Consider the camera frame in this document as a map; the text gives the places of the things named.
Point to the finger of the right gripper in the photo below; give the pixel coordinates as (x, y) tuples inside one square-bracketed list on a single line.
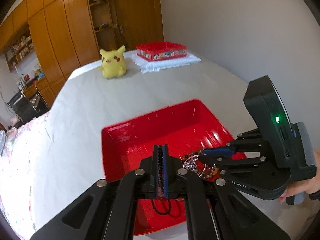
[(251, 141), (238, 165)]

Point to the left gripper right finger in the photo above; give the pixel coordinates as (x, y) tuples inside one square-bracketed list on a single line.
[(216, 210)]

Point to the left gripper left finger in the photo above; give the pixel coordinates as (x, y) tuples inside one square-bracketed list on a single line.
[(105, 210)]

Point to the person's right hand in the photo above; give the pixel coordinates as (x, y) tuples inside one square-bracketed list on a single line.
[(309, 186)]

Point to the red tin box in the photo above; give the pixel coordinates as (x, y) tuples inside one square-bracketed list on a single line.
[(179, 130)]

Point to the floral bedsheet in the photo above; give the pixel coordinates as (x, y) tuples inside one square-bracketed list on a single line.
[(21, 145)]

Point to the white folded towel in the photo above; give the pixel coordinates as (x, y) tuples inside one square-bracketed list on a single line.
[(147, 67)]

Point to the black office chair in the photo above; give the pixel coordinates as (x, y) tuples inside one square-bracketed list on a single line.
[(27, 109)]

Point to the red tin lid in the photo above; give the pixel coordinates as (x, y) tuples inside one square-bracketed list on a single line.
[(159, 51)]

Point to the wooden desk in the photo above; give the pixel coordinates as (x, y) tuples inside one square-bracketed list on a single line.
[(43, 88)]

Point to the yellow Pikachu plush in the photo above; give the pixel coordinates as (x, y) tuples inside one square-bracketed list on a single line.
[(113, 63)]

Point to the wooden door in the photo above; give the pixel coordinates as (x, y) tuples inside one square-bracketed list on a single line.
[(138, 22)]

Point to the wooden wardrobe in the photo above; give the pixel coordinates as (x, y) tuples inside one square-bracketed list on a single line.
[(66, 34)]

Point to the wall bookshelf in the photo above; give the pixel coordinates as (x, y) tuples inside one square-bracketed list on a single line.
[(19, 50)]

